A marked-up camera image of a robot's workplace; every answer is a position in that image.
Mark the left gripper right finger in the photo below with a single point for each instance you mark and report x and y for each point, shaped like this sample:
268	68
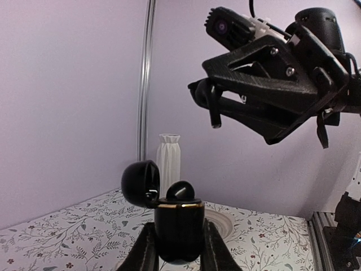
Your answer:
215	255

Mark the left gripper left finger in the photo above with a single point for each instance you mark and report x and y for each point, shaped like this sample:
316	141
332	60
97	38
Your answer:
143	255

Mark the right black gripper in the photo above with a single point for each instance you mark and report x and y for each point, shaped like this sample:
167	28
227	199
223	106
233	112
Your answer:
296	79

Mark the black gold-trim charging case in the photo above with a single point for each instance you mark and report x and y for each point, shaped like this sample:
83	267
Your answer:
179	224

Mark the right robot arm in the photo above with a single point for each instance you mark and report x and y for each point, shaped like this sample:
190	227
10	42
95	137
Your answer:
321	22

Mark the swirl patterned plate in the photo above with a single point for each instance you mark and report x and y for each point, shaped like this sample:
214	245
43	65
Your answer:
223	222

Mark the white ribbed vase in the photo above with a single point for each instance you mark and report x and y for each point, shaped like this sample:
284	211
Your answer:
168	160

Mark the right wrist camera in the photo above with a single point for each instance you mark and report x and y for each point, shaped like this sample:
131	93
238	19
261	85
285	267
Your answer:
234	31

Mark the aluminium front rail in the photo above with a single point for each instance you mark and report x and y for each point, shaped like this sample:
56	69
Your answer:
335	241

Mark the right aluminium post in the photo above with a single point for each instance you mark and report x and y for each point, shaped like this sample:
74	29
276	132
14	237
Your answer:
142	120

